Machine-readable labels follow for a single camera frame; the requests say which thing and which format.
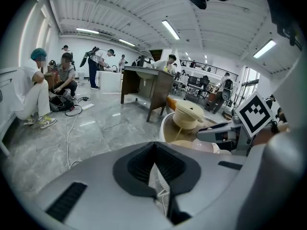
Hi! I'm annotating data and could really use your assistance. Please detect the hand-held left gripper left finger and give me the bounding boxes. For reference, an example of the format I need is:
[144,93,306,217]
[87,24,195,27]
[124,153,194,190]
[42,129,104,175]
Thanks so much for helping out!
[33,141,168,230]

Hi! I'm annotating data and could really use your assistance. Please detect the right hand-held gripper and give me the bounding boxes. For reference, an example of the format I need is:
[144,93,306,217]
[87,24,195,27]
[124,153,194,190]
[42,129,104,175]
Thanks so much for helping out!
[196,91,275,157]

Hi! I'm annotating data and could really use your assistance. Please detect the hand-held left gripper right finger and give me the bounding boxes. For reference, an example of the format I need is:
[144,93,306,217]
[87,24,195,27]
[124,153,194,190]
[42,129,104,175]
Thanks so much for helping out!
[153,141,250,230]

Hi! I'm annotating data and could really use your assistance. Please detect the person's right forearm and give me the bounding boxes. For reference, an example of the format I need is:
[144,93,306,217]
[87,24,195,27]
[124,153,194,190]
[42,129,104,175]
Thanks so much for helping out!
[251,121,291,148]

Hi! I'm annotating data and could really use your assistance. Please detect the beige spool-shaped ornament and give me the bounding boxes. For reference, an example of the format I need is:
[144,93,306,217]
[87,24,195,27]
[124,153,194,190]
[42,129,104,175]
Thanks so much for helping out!
[173,99,204,130]

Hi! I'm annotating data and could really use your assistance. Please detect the round beige basin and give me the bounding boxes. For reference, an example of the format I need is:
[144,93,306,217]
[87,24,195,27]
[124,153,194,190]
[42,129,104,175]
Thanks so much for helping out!
[159,111,235,155]

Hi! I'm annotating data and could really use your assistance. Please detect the black balcony railing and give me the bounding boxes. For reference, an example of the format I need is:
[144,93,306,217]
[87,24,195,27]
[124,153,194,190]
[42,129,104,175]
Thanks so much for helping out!
[179,59,240,78]

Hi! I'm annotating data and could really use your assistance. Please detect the dark wooden sink cabinet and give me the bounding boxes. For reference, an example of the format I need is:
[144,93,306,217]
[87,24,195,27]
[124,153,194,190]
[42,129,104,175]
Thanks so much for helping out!
[120,65,175,123]

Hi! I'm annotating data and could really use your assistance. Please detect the white sink basin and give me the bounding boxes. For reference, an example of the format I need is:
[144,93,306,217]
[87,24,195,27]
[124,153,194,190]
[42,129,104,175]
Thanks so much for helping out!
[136,70,161,81]

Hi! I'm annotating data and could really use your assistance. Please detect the black equipment bag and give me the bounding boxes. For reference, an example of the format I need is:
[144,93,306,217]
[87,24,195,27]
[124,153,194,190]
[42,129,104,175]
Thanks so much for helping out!
[49,94,75,112]

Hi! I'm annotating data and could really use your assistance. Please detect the black sink faucet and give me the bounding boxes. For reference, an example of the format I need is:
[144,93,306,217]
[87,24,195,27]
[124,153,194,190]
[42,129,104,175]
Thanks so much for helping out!
[140,55,154,68]

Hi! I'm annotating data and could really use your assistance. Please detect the ceiling tube light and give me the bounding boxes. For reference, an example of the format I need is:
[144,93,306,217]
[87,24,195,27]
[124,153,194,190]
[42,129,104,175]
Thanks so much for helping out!
[161,20,181,41]
[118,38,136,47]
[253,39,277,59]
[76,27,100,35]

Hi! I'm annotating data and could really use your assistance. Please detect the white cabinet box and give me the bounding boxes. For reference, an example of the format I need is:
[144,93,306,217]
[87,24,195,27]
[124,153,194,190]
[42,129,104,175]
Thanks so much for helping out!
[95,70,123,93]

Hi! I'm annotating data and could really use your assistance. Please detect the white cabinet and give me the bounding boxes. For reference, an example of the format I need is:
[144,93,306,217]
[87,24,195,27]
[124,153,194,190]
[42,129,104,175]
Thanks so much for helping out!
[0,67,24,158]

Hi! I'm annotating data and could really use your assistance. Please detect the black chest harness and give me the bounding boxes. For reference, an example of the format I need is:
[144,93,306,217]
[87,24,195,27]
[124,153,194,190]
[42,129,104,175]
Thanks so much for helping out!
[262,0,303,53]

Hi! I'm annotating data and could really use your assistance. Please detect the black cable loop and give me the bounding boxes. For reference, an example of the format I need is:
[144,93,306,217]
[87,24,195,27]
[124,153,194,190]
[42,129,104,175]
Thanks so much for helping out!
[64,103,83,117]

